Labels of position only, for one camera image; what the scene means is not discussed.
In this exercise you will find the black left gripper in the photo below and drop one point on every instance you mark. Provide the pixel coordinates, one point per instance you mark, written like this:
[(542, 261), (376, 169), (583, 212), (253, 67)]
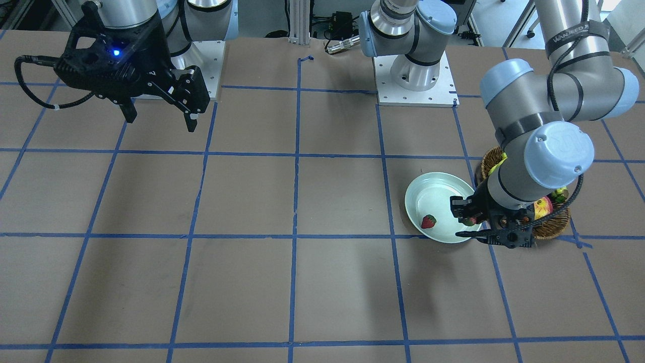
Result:
[(482, 203)]

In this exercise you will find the brown wicker basket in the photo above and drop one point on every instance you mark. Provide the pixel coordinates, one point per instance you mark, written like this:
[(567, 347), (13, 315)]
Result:
[(548, 229)]

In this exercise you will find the aluminium frame post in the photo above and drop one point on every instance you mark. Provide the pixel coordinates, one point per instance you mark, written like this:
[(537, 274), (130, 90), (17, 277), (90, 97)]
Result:
[(299, 14)]

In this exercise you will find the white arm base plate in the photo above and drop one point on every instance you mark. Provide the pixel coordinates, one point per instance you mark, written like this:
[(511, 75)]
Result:
[(208, 56), (402, 83)]

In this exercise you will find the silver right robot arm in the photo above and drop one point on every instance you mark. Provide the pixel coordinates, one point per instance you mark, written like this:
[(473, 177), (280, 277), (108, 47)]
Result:
[(206, 21)]

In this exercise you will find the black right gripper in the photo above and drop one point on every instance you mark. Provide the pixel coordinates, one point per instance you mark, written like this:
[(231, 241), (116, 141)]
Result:
[(152, 56)]

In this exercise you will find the light green plate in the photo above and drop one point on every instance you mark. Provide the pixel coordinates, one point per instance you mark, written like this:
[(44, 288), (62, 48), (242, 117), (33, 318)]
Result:
[(429, 194)]

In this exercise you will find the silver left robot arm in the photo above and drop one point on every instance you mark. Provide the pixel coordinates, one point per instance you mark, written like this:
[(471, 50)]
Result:
[(534, 116)]

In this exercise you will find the red yellow apple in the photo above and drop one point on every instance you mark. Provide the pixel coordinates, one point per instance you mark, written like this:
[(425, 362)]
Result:
[(542, 207)]

